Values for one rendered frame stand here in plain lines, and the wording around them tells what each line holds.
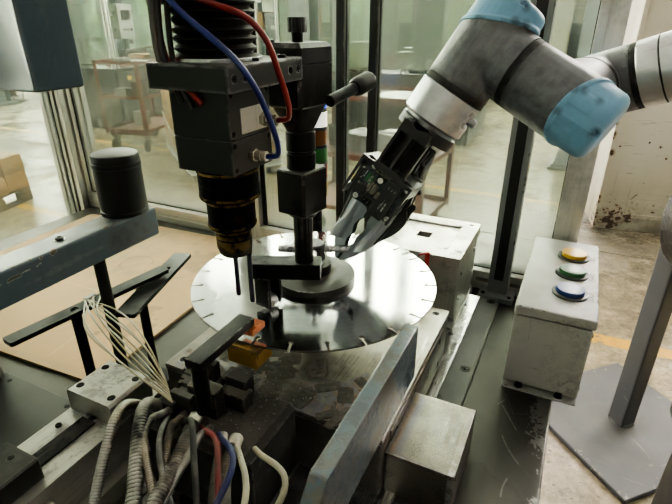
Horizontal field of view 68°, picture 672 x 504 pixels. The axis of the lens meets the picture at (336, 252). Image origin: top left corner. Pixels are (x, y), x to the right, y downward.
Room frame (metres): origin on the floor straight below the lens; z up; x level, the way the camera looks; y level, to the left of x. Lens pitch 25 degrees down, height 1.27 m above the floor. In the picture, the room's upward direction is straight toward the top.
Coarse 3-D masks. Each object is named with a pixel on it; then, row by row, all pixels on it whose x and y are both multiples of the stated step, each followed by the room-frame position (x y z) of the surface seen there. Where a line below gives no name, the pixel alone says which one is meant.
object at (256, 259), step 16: (304, 224) 0.51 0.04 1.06; (304, 240) 0.51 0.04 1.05; (256, 256) 0.53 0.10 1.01; (272, 256) 0.53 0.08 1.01; (288, 256) 0.53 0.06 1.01; (304, 256) 0.51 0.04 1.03; (320, 256) 0.53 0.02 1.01; (256, 272) 0.51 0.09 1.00; (272, 272) 0.51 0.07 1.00; (288, 272) 0.51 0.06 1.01; (304, 272) 0.51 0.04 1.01; (320, 272) 0.51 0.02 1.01; (256, 288) 0.52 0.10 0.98; (272, 288) 0.53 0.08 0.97
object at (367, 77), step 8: (368, 72) 0.56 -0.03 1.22; (352, 80) 0.54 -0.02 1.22; (360, 80) 0.54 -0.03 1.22; (368, 80) 0.54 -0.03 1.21; (376, 80) 0.56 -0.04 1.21; (344, 88) 0.52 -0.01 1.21; (352, 88) 0.53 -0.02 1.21; (360, 88) 0.53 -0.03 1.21; (368, 88) 0.54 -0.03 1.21; (328, 96) 0.50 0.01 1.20; (336, 96) 0.50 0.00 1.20; (344, 96) 0.51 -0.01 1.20; (328, 104) 0.50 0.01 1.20; (336, 104) 0.50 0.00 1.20
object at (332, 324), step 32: (384, 256) 0.67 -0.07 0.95; (192, 288) 0.57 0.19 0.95; (224, 288) 0.57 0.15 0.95; (352, 288) 0.57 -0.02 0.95; (384, 288) 0.57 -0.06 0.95; (416, 288) 0.57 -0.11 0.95; (224, 320) 0.49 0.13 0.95; (288, 320) 0.49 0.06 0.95; (320, 320) 0.49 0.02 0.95; (352, 320) 0.49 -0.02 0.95; (384, 320) 0.49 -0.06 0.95; (416, 320) 0.49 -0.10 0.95; (320, 352) 0.44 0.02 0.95
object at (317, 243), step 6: (318, 234) 0.65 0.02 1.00; (318, 240) 0.61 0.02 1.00; (282, 246) 0.60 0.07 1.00; (288, 246) 0.60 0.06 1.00; (318, 246) 0.59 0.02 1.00; (324, 246) 0.60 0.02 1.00; (330, 246) 0.60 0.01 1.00; (336, 246) 0.60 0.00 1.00; (342, 246) 0.60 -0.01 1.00; (348, 246) 0.60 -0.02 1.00; (318, 252) 0.59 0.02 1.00; (324, 252) 0.60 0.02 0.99; (324, 258) 0.60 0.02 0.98
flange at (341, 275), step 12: (324, 264) 0.59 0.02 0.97; (336, 264) 0.62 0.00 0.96; (348, 264) 0.62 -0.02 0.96; (324, 276) 0.58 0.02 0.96; (336, 276) 0.58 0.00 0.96; (348, 276) 0.59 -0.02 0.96; (288, 288) 0.55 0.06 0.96; (300, 288) 0.55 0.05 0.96; (312, 288) 0.55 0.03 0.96; (324, 288) 0.55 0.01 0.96; (336, 288) 0.55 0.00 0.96; (348, 288) 0.57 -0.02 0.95
